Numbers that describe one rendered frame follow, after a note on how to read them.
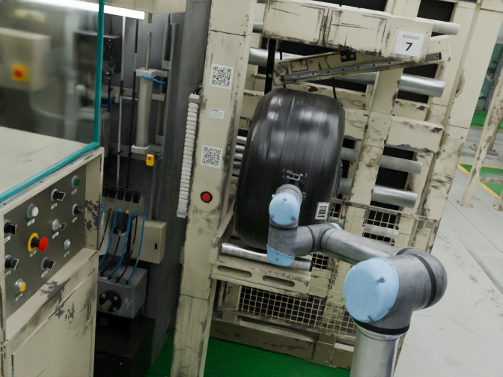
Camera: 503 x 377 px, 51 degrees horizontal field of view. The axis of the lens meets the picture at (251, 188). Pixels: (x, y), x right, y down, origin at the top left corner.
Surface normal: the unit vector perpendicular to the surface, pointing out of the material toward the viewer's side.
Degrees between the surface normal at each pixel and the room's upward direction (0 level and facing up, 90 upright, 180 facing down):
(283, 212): 84
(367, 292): 82
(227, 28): 90
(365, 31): 90
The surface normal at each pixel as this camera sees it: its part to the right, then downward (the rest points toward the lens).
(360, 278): -0.85, -0.07
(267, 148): -0.07, -0.18
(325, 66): -0.18, 0.33
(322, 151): 0.21, -0.21
